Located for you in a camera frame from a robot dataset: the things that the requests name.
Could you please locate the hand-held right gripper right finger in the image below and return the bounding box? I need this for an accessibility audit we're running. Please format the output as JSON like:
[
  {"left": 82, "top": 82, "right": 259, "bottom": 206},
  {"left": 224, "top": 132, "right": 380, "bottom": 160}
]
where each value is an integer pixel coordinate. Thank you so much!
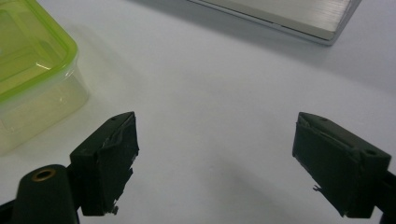
[{"left": 291, "top": 111, "right": 392, "bottom": 219}]

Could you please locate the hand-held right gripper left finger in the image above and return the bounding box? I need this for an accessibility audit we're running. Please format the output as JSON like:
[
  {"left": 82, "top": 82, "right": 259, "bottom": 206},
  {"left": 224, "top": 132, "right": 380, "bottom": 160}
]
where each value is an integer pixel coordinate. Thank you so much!
[{"left": 69, "top": 111, "right": 140, "bottom": 217}]

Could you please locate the clear container with green lid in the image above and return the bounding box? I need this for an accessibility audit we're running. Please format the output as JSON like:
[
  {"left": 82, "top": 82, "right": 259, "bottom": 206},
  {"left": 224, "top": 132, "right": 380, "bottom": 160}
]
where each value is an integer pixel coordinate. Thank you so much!
[{"left": 0, "top": 0, "right": 90, "bottom": 156}]

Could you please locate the flat silver metal box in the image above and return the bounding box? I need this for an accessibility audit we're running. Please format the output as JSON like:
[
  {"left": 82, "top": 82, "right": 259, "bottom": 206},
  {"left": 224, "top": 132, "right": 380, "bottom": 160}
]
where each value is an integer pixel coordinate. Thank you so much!
[{"left": 186, "top": 0, "right": 363, "bottom": 47}]

